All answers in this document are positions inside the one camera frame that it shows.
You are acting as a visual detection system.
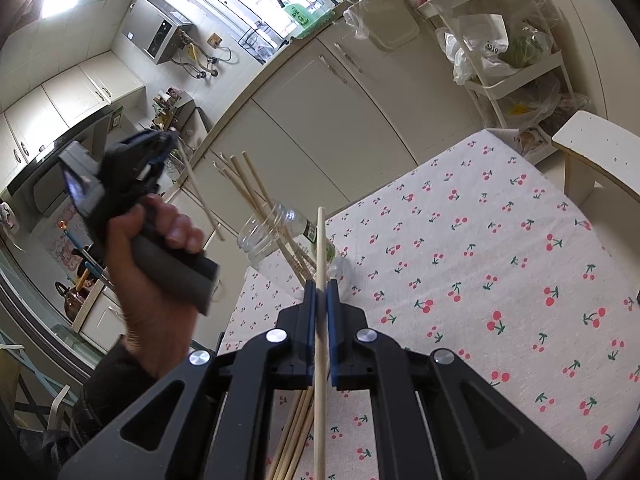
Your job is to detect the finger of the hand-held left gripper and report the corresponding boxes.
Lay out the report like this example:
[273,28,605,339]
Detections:
[140,129,177,159]
[145,157,167,188]

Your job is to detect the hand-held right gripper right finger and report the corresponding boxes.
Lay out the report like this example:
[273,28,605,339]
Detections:
[326,277,588,480]

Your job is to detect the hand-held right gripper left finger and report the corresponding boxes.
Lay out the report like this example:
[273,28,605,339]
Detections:
[57,280,321,480]

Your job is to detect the single wooden chopstick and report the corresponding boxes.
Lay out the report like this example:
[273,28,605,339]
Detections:
[172,132,226,242]
[315,206,328,480]

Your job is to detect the clear glass jar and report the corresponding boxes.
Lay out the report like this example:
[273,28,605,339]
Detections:
[236,201,347,286]

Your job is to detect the bundle of wooden chopsticks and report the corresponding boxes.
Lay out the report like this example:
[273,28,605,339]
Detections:
[222,151,321,480]

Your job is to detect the person's left forearm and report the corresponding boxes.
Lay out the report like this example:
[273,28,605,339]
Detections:
[10,340,171,480]

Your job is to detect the person's left hand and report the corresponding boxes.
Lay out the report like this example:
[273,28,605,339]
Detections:
[105,194,206,381]

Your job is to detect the range hood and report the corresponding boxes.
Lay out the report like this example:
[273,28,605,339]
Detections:
[5,105,126,196]

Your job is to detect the blue grey mop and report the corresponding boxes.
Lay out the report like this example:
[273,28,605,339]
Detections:
[57,220,118,288]

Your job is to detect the white upper cabinets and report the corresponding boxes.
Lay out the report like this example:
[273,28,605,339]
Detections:
[0,52,146,171]

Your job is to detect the silver water heater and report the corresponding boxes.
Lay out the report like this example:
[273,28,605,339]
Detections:
[121,0,193,65]

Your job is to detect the copper kettle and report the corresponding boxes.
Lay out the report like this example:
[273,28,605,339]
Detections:
[54,280,98,318]

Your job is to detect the cherry print tablecloth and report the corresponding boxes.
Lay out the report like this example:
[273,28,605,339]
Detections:
[217,127,640,480]

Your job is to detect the white lower kitchen cabinets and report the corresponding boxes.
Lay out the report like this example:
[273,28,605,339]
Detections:
[70,0,616,356]

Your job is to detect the green cloth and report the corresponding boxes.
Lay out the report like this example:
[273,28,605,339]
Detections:
[292,10,336,41]

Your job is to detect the white step stool chair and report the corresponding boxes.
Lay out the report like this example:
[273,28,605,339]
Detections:
[0,342,76,431]

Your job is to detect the hanging bin with bag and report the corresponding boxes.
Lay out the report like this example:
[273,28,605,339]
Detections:
[344,0,421,52]

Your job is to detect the plastic bags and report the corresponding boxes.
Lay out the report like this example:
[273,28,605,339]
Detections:
[435,12,556,86]

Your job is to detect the white stool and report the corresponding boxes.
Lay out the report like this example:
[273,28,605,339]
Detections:
[551,110,640,206]

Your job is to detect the water heater hoses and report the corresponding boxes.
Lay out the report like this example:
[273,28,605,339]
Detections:
[175,30,241,80]

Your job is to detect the black wire rack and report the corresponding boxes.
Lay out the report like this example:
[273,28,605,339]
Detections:
[239,22,281,63]

